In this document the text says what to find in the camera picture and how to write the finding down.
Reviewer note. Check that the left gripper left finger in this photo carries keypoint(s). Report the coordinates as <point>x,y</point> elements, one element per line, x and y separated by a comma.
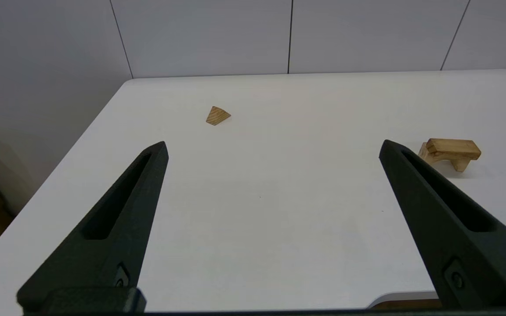
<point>112,245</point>

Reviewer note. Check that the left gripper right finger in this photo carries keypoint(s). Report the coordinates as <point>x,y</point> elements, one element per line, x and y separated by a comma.
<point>459,254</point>

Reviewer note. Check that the arched wooden building block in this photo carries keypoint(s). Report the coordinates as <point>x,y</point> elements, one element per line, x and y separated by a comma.
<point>428,157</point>

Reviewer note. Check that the rectangular wooden building block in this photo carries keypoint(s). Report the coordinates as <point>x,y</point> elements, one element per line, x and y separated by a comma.
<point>453,148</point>

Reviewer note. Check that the triangular wooden building block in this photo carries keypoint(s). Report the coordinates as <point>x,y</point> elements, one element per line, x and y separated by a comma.
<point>218,116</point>

